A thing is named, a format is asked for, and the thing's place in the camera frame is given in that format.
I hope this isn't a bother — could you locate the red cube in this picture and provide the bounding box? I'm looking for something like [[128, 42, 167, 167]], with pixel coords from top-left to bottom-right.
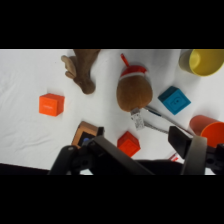
[[116, 130, 142, 158]]

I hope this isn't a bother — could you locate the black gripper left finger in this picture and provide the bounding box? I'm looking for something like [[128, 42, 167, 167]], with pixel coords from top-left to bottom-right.
[[86, 134, 155, 176]]

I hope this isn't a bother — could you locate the orange cup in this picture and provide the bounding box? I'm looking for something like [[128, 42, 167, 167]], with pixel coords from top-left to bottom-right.
[[188, 114, 224, 149]]

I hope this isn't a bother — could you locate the wooden block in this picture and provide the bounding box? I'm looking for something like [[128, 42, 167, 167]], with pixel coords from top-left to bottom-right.
[[71, 120, 105, 149]]

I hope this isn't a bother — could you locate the round plush with santa hat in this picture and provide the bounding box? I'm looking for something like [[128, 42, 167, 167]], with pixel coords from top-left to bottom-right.
[[116, 53, 154, 131]]

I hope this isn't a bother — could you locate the orange cube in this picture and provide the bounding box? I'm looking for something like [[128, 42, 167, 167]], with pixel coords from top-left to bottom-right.
[[38, 93, 66, 117]]

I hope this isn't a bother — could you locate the blue cube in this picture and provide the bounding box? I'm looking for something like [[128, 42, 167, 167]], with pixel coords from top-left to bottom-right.
[[157, 85, 192, 116]]

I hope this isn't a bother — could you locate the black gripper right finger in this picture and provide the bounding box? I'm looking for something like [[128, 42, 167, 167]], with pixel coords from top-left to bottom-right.
[[168, 125, 208, 176]]

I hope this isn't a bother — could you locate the brown moose plush toy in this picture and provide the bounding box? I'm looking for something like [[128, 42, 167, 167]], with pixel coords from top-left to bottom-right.
[[60, 49, 101, 95]]

